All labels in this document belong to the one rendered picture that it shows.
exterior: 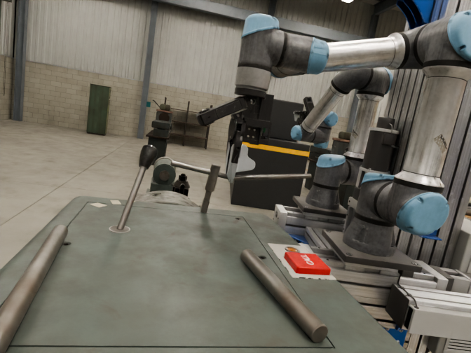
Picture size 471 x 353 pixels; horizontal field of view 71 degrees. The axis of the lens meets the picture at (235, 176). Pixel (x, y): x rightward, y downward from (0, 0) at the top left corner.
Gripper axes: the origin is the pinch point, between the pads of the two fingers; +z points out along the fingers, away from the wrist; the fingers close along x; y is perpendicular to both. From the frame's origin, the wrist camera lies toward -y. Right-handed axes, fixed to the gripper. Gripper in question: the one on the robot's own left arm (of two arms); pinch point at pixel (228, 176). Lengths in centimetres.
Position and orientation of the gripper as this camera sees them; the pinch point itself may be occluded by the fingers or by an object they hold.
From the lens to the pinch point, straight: 76.9
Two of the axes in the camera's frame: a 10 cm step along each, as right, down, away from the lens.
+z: -1.6, 9.7, 1.7
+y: 9.7, 1.2, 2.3
